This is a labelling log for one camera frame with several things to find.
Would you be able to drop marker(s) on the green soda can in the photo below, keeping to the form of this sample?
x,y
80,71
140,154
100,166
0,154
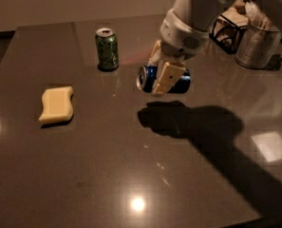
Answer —
x,y
107,49

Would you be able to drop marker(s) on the yellow sponge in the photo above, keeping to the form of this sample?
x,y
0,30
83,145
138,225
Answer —
x,y
57,105

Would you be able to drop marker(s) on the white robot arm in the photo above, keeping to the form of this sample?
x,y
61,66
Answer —
x,y
201,14

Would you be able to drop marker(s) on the silver perforated metal cup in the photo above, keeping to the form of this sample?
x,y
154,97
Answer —
x,y
257,46

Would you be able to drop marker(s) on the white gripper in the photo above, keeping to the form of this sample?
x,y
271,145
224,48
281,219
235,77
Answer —
x,y
180,39

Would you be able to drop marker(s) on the blue pepsi can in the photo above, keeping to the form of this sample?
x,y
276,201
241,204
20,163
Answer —
x,y
148,74

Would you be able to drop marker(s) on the white napkins stack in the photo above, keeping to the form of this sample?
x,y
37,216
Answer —
x,y
234,15

